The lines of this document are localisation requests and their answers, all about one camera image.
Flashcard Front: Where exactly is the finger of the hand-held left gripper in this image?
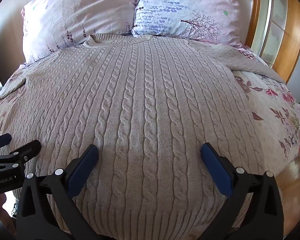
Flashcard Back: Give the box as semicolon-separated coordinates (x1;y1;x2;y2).
5;139;42;167
0;133;12;153

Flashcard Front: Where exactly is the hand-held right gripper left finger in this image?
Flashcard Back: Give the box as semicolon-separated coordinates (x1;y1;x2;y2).
16;144;108;240

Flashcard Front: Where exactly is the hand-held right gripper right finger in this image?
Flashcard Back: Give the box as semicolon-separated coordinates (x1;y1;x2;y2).
200;142;284;240

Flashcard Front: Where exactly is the beige cable-knit sweater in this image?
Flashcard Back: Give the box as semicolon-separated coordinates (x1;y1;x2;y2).
0;34;287;240

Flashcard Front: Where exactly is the floral quilt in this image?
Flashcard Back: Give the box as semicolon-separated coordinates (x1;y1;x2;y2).
0;42;300;160

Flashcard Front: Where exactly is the pink lavender print pillow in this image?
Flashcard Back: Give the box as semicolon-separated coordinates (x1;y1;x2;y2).
20;0;142;64

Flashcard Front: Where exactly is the wooden headboard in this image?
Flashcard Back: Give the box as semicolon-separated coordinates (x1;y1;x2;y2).
245;0;300;85

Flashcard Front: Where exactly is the blue lavender tree print pillow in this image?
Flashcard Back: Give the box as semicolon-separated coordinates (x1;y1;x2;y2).
131;0;246;49

